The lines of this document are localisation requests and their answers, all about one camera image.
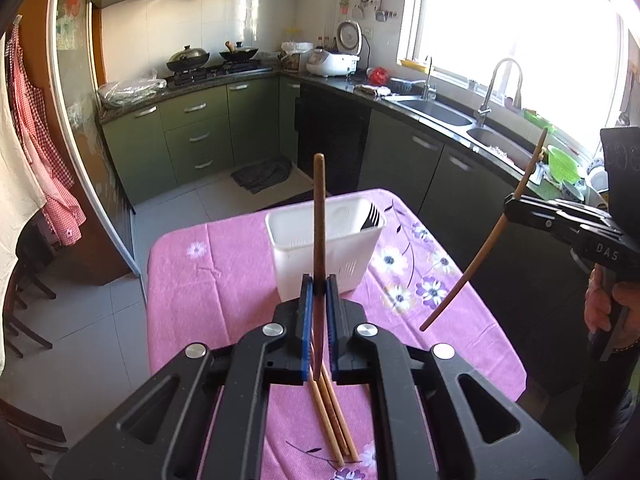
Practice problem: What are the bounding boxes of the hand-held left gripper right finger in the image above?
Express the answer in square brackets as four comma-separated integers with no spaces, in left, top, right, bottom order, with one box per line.
[326,274,583,480]

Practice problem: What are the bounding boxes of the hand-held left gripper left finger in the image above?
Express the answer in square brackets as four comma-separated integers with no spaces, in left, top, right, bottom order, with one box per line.
[52,274,316,480]

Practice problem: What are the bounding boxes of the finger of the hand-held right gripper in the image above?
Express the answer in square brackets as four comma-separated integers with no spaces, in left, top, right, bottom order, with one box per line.
[504,194,625,244]

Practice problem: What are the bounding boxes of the white plastic utensil holder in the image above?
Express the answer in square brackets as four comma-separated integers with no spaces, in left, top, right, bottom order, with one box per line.
[265,197,387,304]

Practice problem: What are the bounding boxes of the person's right forearm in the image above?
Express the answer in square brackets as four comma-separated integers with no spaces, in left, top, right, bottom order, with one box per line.
[574,345,640,478]

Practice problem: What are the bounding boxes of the person's right hand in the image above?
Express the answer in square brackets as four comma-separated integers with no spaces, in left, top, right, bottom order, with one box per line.
[584,266,640,356]

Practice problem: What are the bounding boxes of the green plastic colander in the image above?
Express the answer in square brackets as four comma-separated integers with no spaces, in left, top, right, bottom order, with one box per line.
[546,144,581,184]

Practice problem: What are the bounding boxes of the stacked white dishes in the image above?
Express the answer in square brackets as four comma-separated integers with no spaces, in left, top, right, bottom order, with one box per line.
[560,159,610,209]

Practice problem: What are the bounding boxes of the pink floral tablecloth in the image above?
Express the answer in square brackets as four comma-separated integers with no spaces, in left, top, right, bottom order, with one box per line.
[146,189,527,480]

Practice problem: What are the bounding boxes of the green plastic tray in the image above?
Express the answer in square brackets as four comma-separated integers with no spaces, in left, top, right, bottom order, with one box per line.
[523,108,557,134]

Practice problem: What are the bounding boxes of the green sink base cabinet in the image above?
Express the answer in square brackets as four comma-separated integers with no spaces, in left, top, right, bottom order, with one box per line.
[359,109,528,263]

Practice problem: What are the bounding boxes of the tall steel faucet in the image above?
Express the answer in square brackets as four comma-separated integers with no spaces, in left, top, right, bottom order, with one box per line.
[475,58,524,129]

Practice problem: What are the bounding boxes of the steel double sink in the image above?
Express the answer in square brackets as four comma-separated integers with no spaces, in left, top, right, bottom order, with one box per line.
[395,95,533,162]

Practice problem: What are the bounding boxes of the kitchen window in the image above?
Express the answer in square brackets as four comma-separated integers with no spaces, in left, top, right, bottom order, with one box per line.
[396,0,628,157]

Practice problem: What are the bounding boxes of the green drawer base cabinet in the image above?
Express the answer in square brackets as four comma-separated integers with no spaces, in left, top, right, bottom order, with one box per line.
[100,77,302,206]

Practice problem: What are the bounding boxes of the dark stone countertop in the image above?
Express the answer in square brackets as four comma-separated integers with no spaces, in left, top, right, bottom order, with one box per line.
[97,67,601,203]

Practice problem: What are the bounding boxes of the white rice cooker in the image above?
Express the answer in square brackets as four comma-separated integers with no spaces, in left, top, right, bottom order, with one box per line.
[306,20,364,77]

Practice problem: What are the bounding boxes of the black gas stove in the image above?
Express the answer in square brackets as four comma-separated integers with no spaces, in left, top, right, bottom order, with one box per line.
[166,60,274,90]

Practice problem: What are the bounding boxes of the white plastic bag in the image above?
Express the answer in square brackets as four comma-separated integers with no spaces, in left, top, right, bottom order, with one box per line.
[280,40,314,72]

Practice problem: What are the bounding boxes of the dark wooden chair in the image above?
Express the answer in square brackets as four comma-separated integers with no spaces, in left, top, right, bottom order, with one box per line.
[0,210,57,358]
[0,394,69,457]

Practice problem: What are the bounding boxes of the glass sliding door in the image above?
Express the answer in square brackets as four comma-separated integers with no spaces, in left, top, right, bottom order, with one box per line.
[47,0,142,277]

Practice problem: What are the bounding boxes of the clear plastic bag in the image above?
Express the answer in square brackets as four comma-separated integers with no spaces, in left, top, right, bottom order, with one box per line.
[97,76,168,109]

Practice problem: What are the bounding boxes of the black wok with lid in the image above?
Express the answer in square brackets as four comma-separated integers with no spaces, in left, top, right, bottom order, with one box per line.
[166,44,211,74]

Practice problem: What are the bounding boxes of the red checkered apron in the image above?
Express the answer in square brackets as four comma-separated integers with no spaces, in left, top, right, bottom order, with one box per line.
[4,21,87,247]

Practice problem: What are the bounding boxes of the black wok with wooden handle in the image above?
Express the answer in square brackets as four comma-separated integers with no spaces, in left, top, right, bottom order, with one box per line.
[219,40,260,64]

